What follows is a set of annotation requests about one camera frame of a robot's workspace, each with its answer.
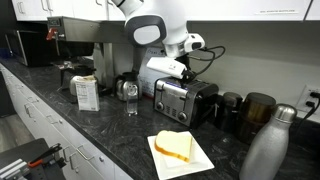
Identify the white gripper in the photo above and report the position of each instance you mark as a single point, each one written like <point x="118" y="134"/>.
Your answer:
<point x="165" y="66"/>

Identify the chrome and black toaster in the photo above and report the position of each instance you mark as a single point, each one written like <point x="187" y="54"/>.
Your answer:
<point x="186" y="96"/>

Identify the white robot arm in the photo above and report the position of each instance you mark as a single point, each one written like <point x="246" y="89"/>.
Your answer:
<point x="153" y="23"/>

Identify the white handwritten sign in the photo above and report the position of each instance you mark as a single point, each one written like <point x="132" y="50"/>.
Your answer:
<point x="150" y="76"/>

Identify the black lidded canister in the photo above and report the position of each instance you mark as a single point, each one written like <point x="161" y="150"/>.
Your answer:
<point x="230" y="110"/>

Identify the clear glass jar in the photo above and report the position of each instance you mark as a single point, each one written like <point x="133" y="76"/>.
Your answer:
<point x="132" y="100"/>

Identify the steel coffee carafe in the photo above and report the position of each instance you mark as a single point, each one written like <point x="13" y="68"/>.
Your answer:
<point x="75" y="83"/>
<point x="125" y="86"/>

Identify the white bread slice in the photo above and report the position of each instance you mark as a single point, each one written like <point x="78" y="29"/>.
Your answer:
<point x="173" y="145"/>

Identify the brown lidded jar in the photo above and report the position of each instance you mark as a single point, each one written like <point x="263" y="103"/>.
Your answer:
<point x="255" y="113"/>

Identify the white square plate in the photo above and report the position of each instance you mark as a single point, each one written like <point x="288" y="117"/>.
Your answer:
<point x="196" y="161"/>

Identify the white paper carton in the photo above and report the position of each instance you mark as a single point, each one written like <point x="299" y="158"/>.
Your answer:
<point x="87" y="96"/>

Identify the silver metal water bottle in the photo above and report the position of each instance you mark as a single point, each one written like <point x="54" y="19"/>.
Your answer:
<point x="266" y="146"/>

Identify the white cabinet label strip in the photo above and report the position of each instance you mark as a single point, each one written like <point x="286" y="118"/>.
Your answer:
<point x="276" y="11"/>

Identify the steel commercial coffee machine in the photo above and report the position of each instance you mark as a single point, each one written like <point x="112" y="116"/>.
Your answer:
<point x="86" y="36"/>

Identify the black microwave oven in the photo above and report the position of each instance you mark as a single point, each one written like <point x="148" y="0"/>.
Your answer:
<point x="30" y="48"/>

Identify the black tool cart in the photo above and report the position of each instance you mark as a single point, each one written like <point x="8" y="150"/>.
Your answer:
<point x="20" y="153"/>

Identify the aluminium extrusion bars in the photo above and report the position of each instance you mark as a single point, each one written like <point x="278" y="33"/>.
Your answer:
<point x="13" y="168"/>

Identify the white wall outlet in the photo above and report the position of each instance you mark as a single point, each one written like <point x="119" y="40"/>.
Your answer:
<point x="305" y="96"/>

